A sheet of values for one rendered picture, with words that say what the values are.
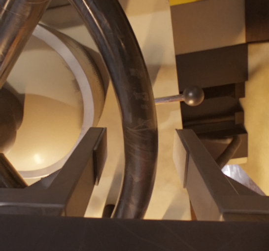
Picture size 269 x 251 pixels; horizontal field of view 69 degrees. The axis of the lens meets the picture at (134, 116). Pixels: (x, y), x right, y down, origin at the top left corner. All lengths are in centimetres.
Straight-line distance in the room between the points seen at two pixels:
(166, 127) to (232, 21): 81
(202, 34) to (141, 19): 72
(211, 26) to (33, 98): 92
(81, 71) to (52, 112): 6
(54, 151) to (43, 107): 7
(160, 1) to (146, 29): 5
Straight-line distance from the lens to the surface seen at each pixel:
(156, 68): 36
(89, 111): 27
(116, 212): 17
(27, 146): 30
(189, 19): 105
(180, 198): 47
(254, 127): 116
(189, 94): 33
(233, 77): 111
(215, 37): 108
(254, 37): 105
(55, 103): 26
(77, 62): 27
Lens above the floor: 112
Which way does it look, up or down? 4 degrees up
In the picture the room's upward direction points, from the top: 99 degrees counter-clockwise
